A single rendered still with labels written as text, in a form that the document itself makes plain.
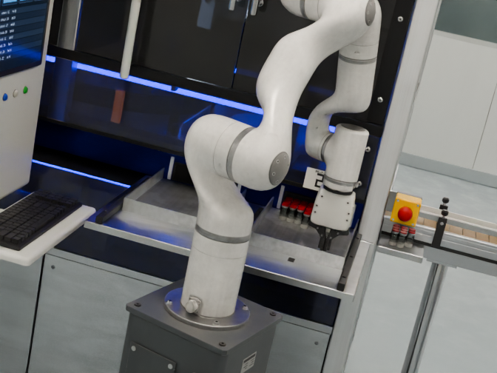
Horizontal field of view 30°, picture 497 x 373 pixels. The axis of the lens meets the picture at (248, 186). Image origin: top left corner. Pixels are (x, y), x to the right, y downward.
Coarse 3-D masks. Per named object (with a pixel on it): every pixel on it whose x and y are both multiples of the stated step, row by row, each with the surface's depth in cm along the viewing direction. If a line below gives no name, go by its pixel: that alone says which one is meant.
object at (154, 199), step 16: (160, 176) 275; (144, 192) 262; (160, 192) 264; (176, 192) 267; (192, 192) 270; (128, 208) 245; (144, 208) 244; (160, 208) 243; (176, 208) 255; (192, 208) 257; (176, 224) 243; (192, 224) 242
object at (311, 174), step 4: (308, 168) 258; (312, 168) 258; (308, 172) 259; (312, 172) 258; (316, 172) 258; (320, 172) 258; (324, 172) 258; (308, 176) 259; (312, 176) 259; (316, 176) 258; (320, 176) 258; (304, 180) 259; (308, 180) 259; (312, 180) 259; (304, 184) 260; (308, 184) 259; (312, 184) 259; (320, 184) 259; (308, 188) 260; (312, 188) 260; (316, 188) 259
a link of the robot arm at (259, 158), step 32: (320, 0) 195; (352, 0) 191; (320, 32) 192; (352, 32) 194; (288, 64) 191; (288, 96) 191; (256, 128) 188; (288, 128) 190; (256, 160) 183; (288, 160) 188
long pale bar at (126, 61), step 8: (136, 0) 250; (136, 8) 250; (136, 16) 251; (128, 24) 252; (136, 24) 252; (128, 32) 252; (128, 40) 253; (128, 48) 254; (128, 56) 254; (128, 64) 255; (120, 72) 257; (128, 72) 256
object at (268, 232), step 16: (272, 208) 271; (256, 224) 249; (272, 224) 258; (288, 224) 261; (256, 240) 239; (272, 240) 238; (288, 240) 249; (304, 240) 251; (336, 240) 256; (352, 240) 254; (304, 256) 238; (320, 256) 237; (336, 256) 236
